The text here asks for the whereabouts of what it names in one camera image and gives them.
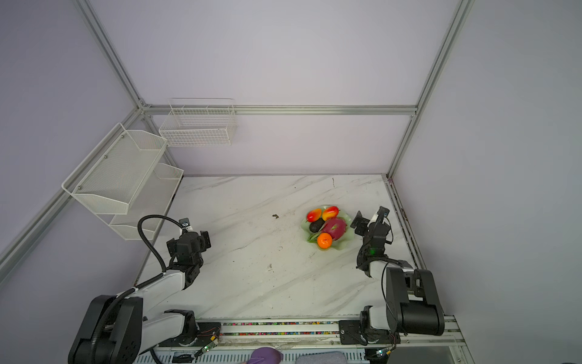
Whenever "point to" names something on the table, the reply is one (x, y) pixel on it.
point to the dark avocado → (315, 226)
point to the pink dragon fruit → (336, 227)
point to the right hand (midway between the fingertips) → (368, 213)
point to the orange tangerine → (324, 240)
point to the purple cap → (265, 355)
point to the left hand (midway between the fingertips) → (187, 236)
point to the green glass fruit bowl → (339, 244)
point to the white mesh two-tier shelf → (123, 180)
